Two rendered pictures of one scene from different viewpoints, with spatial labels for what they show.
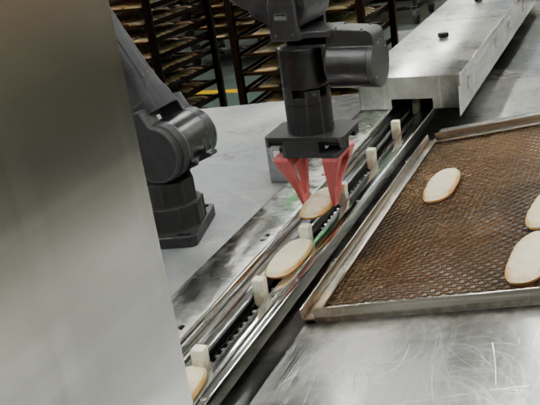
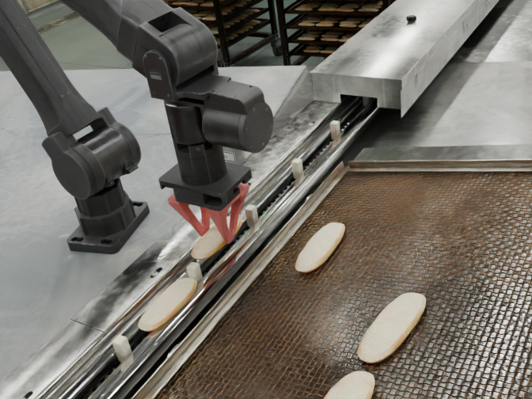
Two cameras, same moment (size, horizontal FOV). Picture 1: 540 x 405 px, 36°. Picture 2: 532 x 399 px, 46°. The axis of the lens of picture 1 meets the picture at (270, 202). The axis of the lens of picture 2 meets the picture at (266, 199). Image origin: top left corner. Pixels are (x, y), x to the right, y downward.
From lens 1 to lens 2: 40 cm
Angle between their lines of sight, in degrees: 14
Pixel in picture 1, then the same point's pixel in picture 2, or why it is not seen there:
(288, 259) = (162, 309)
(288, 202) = not seen: hidden behind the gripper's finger
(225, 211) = (158, 210)
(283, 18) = (158, 77)
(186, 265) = (96, 279)
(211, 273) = (89, 317)
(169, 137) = (81, 163)
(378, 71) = (255, 137)
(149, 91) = (66, 113)
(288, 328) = not seen: hidden behind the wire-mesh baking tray
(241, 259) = (122, 302)
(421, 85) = (367, 85)
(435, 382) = not seen: outside the picture
